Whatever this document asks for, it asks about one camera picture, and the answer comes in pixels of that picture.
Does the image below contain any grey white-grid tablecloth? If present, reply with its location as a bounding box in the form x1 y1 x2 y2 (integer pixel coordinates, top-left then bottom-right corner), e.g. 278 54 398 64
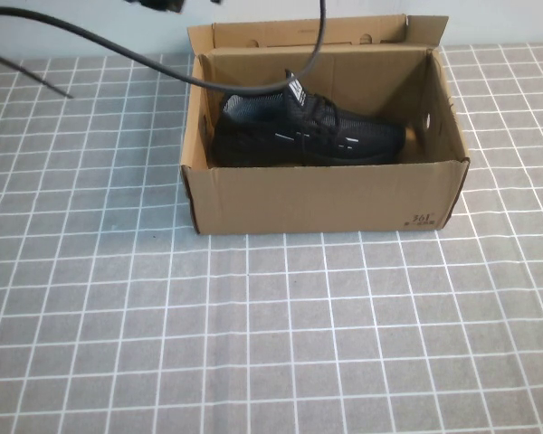
0 42 543 434

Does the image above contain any long black camera cable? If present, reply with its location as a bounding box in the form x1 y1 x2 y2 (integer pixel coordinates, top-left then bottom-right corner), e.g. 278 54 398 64
0 0 329 95

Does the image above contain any black zip tie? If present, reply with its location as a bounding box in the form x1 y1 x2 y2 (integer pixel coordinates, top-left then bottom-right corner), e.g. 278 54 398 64
0 46 75 99

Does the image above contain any brown cardboard shoe box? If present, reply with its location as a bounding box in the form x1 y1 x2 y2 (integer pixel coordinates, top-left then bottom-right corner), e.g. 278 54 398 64
180 13 472 236

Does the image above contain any black knit sneaker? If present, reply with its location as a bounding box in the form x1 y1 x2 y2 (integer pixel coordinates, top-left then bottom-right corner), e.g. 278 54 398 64
212 68 408 168

